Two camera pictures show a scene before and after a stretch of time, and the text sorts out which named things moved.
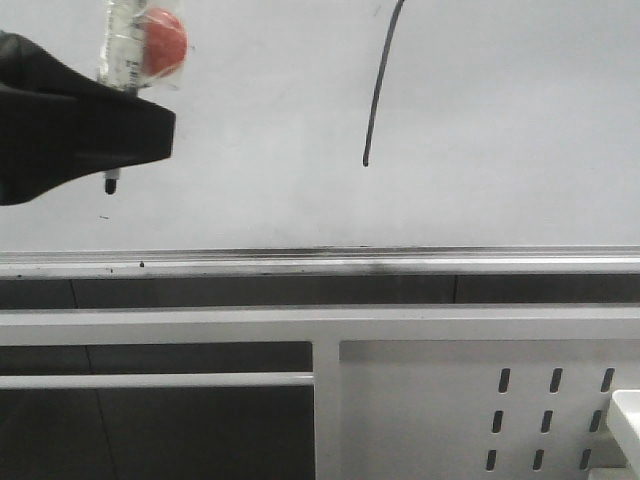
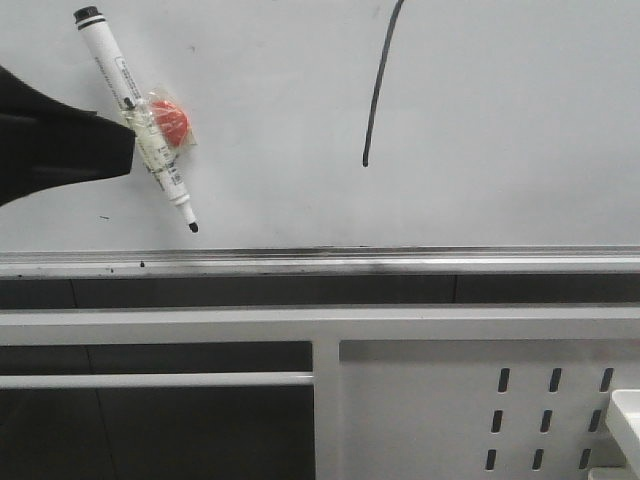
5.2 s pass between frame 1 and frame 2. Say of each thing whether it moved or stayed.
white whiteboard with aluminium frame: stayed
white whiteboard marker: moved
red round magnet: moved
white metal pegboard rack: stayed
